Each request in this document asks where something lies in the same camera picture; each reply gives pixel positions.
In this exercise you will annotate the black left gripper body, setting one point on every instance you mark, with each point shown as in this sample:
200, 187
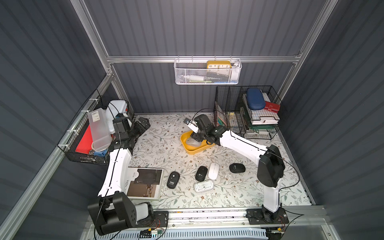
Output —
139, 125

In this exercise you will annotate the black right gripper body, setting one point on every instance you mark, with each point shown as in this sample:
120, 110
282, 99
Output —
197, 135

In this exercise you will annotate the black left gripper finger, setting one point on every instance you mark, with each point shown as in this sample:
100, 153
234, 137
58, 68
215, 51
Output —
143, 127
143, 121

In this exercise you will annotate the yellow plastic storage box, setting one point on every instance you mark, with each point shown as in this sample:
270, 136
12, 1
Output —
192, 146

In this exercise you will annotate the black Lecoo mouse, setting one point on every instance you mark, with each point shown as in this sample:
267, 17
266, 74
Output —
201, 173

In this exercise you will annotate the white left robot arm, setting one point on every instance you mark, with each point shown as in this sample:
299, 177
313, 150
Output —
112, 211

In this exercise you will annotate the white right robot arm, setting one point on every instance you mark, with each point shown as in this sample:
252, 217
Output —
270, 164

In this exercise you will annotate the grey white mouse upside down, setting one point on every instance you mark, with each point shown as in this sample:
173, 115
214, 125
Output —
204, 186

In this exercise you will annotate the black mouse with label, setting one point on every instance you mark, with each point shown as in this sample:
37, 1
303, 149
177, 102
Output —
173, 180

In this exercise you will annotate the red small box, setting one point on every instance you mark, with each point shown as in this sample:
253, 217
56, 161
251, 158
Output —
272, 107

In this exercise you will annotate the colourful paper sheets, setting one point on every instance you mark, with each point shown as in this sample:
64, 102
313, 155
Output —
220, 116

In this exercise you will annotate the white plastic case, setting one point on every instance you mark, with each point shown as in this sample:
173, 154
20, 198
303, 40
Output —
114, 108

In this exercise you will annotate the translucent plastic container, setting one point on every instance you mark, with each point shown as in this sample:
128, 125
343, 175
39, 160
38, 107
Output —
100, 132

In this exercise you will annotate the design trends book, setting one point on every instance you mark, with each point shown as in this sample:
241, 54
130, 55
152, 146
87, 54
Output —
144, 183

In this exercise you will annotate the red folder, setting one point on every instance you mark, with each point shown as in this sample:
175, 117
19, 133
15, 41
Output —
85, 144

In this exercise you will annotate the stacked white notebooks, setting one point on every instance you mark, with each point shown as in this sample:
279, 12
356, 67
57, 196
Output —
260, 117

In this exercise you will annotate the blue glasses case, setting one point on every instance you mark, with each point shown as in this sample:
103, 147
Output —
255, 99

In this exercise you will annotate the yellow clock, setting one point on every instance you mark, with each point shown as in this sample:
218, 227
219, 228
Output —
215, 64

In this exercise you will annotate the black wire desk organizer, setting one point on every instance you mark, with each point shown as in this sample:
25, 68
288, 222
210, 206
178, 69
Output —
230, 100

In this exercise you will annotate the black wire wall basket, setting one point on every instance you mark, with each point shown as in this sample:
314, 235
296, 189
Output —
77, 142

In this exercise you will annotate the white mesh wall basket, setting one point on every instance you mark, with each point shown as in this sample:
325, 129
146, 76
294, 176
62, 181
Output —
194, 72

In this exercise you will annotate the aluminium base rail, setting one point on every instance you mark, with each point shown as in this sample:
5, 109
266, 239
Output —
292, 223

